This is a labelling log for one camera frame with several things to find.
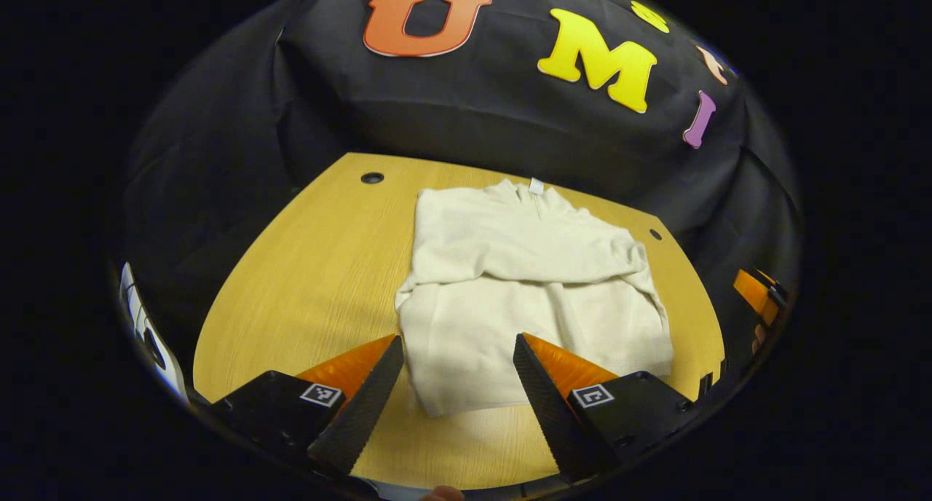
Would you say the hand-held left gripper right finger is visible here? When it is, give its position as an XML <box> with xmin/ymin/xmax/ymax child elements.
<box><xmin>513</xmin><ymin>332</ymin><xmax>696</xmax><ymax>485</ymax></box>

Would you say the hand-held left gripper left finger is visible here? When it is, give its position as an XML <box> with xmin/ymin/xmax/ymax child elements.
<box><xmin>210</xmin><ymin>334</ymin><xmax>406</xmax><ymax>480</ymax></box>

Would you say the cream white sweater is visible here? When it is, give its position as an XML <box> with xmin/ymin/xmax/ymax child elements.
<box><xmin>395</xmin><ymin>178</ymin><xmax>675</xmax><ymax>419</ymax></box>

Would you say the black backdrop cloth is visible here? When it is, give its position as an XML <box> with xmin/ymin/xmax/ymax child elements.
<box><xmin>120</xmin><ymin>0</ymin><xmax>805</xmax><ymax>385</ymax></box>

